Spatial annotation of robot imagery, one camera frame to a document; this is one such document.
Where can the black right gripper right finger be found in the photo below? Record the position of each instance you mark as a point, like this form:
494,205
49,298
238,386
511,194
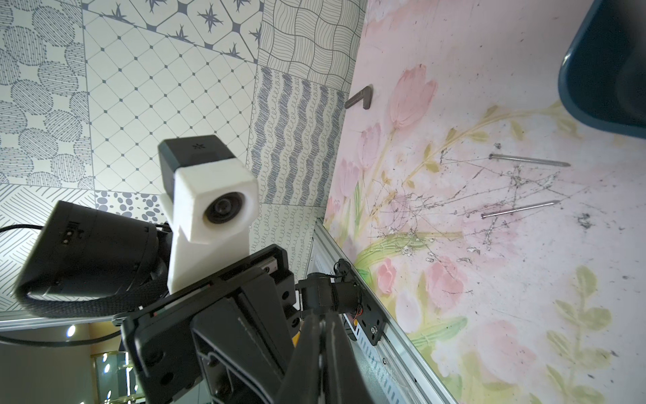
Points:
342,381

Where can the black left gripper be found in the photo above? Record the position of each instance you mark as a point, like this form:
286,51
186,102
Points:
232,330

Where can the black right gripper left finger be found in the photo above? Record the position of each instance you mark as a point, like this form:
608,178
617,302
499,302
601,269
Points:
301,383

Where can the teal plastic storage box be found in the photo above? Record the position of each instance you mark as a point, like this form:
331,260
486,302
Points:
602,77

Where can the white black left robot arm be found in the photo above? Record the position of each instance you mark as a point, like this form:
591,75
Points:
90,263

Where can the steel nail pile lower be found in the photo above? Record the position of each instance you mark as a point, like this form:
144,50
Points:
519,209

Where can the steel nail pile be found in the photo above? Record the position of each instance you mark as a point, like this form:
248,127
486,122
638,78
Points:
517,159
519,209

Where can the steel nail pile right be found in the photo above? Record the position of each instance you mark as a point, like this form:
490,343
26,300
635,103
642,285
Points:
517,159

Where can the dark metal hex key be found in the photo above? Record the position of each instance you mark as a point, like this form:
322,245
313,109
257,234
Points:
363,97

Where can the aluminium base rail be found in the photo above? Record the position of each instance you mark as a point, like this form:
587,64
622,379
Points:
392,369

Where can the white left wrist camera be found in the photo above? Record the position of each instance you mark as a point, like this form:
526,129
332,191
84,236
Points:
210,200

